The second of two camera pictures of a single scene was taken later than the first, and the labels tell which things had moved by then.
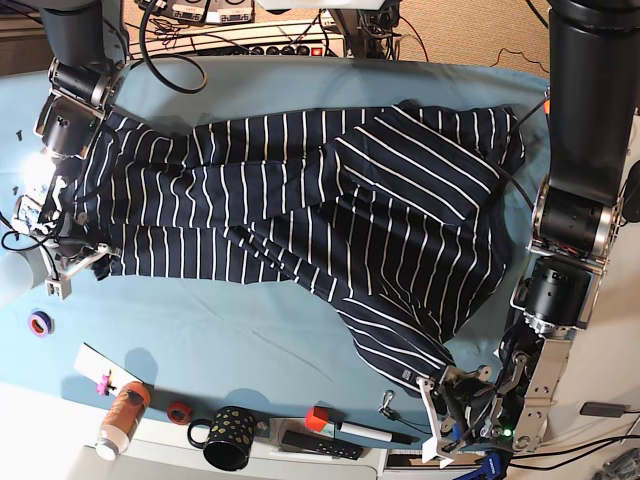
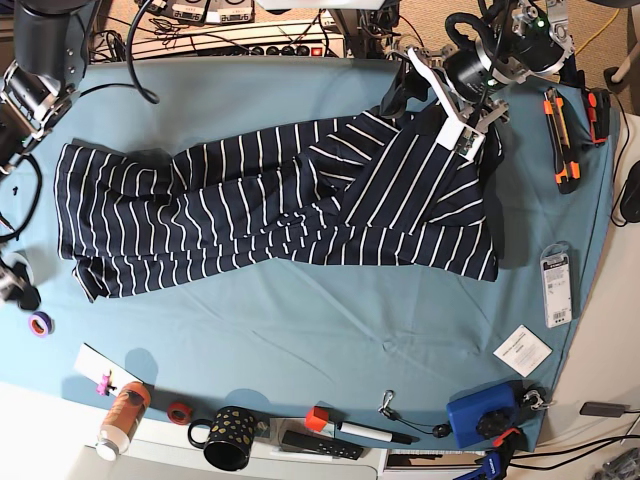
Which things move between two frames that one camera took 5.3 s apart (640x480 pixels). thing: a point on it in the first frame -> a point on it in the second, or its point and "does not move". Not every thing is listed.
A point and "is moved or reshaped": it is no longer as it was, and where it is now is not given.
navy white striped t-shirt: (395, 211) is moved or reshaped
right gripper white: (441, 399) -> (410, 82)
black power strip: (277, 50) does not move
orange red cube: (316, 418) does not move
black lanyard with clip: (394, 415) does not move
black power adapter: (611, 410) does not move
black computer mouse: (631, 200) does not move
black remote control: (298, 441) does not move
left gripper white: (103, 249) -> (28, 296)
